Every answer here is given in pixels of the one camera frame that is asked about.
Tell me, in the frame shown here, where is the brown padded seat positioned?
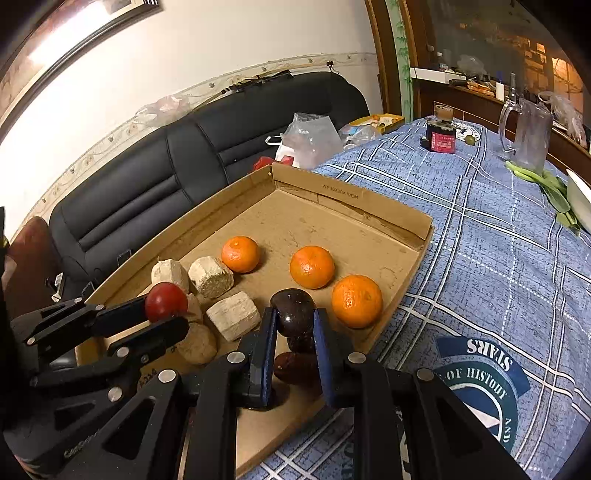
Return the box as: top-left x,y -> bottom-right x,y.
9,217 -> 61,319

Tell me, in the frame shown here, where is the pink plastic bag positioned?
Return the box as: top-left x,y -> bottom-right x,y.
139,95 -> 192,121

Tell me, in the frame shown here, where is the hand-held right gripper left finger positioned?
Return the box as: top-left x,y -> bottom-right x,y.
60,307 -> 280,480

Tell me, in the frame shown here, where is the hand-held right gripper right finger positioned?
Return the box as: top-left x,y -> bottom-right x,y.
314,307 -> 532,480

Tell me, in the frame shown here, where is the dark purple plum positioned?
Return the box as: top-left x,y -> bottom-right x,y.
270,288 -> 317,339

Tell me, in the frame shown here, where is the clear glass pitcher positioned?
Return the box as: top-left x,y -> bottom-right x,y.
498,97 -> 554,171

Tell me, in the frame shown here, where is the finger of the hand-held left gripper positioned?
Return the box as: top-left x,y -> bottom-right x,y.
30,316 -> 191,403
11,295 -> 153,365

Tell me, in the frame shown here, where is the wooden framed glass partition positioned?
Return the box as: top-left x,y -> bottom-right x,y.
365,0 -> 591,171

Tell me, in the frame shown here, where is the shallow cardboard box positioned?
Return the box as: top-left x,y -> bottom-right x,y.
74,162 -> 435,478

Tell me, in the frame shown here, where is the framed wall picture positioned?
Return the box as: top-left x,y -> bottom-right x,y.
0,0 -> 164,125

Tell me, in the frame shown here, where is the yellow box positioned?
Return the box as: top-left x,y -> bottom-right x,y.
346,113 -> 406,134

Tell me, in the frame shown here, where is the translucent plastic bag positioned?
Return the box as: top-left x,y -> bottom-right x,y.
538,91 -> 587,139

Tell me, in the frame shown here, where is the red tomato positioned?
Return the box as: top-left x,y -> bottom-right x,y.
145,282 -> 189,322

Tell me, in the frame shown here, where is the white bowl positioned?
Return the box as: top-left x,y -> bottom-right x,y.
566,168 -> 591,222

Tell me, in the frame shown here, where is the green leafy vegetable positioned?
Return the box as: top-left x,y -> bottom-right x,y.
505,159 -> 585,232

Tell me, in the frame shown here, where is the large wrinkled red date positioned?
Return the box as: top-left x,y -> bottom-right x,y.
272,352 -> 319,385

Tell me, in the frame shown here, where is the orange mandarin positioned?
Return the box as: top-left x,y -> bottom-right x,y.
289,246 -> 335,290
221,236 -> 260,274
331,274 -> 384,329

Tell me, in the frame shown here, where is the clear plastic bag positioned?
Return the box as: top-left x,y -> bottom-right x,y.
265,112 -> 345,169

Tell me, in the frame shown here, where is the bamboo wall decal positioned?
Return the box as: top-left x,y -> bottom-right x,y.
385,0 -> 414,123

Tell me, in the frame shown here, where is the black leather sofa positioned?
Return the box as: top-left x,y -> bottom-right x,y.
48,71 -> 370,296

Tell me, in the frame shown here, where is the red packet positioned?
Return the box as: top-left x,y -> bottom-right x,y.
252,156 -> 296,174

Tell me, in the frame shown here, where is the dark jar with pink label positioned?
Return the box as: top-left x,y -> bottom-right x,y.
425,105 -> 458,154

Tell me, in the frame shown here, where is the white flat box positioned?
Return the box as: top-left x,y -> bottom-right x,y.
410,67 -> 451,84

